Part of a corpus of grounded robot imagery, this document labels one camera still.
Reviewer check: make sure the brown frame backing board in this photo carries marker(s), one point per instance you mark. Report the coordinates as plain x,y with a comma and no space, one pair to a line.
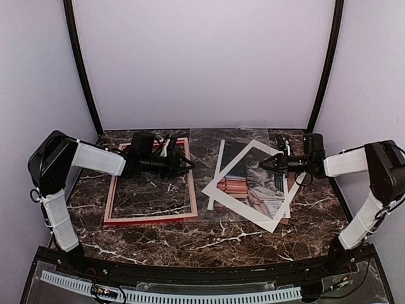
286,216

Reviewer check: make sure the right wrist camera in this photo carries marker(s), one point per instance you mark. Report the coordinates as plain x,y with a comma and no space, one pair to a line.
312,143

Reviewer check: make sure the left black corner post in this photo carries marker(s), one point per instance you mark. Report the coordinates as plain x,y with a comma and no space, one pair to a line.
80,66

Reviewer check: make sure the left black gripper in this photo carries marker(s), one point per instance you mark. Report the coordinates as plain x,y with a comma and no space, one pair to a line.
174,166

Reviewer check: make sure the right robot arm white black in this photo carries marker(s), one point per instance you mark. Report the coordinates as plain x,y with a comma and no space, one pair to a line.
383,161

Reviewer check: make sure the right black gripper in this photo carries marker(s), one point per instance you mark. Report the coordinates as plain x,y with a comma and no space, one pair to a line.
282,162

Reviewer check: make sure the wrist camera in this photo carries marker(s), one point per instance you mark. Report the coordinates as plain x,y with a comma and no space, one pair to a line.
147,144
312,143

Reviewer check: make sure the black corner post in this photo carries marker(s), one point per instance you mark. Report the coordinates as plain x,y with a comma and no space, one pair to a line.
80,66
328,64

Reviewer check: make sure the white slotted cable duct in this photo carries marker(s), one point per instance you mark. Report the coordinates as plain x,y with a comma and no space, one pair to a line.
123,295

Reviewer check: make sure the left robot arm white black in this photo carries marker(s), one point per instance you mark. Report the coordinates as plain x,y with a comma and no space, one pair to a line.
50,164

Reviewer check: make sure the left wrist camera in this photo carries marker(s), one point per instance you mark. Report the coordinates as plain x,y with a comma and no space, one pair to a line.
147,144

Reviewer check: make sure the right black corner post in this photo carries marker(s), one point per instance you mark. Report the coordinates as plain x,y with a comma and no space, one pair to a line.
328,64

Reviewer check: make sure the cat on books photo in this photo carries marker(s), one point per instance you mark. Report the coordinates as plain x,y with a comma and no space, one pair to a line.
253,185

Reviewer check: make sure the clear acrylic sheet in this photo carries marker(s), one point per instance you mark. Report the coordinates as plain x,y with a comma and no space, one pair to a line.
204,150

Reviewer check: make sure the white photo mat board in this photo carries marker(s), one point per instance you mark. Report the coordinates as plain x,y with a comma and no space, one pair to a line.
229,155

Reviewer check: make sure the black front rail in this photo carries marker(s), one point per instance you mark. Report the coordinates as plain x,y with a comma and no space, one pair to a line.
302,272

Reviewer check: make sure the red wooden picture frame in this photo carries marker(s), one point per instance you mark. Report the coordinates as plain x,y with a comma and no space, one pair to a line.
150,219

